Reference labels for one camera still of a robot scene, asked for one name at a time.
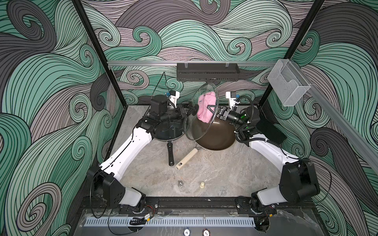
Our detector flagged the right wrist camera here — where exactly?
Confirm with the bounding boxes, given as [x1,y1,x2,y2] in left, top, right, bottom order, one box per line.
[225,91,240,109]

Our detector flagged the pink cloth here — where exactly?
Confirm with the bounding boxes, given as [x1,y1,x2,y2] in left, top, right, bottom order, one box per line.
[197,91,217,123]

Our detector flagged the black frying pan with lid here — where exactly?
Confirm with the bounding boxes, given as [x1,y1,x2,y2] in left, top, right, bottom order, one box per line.
[154,120,185,166]

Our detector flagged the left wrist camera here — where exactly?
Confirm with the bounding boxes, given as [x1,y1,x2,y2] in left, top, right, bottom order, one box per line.
[165,90,180,108]

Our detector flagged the aluminium rail back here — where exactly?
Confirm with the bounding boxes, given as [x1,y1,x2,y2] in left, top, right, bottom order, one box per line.
[107,60,277,67]

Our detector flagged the black frame post right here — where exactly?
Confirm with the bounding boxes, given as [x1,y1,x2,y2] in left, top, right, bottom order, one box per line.
[258,0,325,109]

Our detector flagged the black frame post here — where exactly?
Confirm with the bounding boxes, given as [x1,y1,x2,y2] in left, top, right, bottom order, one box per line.
[72,0,128,110]
[258,0,325,109]

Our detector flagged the black wall shelf tray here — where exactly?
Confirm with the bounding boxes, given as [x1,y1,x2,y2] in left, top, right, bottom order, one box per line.
[176,64,240,83]

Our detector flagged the brown wok with wooden handle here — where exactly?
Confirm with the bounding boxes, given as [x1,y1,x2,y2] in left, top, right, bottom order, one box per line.
[175,118,236,170]

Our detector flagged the clear plastic wall bin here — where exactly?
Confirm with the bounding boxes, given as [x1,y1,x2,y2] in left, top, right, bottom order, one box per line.
[267,59,311,107]

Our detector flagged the black frame post left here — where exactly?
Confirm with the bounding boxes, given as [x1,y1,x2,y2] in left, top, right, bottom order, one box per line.
[72,0,128,110]

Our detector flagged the aluminium rail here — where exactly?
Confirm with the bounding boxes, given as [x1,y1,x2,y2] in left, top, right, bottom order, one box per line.
[107,60,277,67]
[293,62,378,173]

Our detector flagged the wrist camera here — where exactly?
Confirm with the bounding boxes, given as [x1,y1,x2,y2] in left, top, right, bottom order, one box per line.
[165,90,180,108]
[225,91,240,109]

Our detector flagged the aluminium rail right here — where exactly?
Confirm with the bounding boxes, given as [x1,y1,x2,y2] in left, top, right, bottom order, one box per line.
[293,62,378,173]

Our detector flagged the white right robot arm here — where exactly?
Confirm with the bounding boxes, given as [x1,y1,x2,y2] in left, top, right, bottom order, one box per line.
[217,106,320,208]

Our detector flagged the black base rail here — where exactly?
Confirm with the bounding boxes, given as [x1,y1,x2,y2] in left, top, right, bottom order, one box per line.
[77,196,316,216]

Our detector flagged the white slotted cable duct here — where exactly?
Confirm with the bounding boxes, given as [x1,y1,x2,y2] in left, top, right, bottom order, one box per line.
[83,216,256,228]

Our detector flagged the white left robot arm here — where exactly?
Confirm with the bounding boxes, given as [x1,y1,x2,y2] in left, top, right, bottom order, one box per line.
[87,95,198,209]

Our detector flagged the glass pot lid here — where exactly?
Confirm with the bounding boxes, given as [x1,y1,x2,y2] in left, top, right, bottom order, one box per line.
[185,83,219,141]

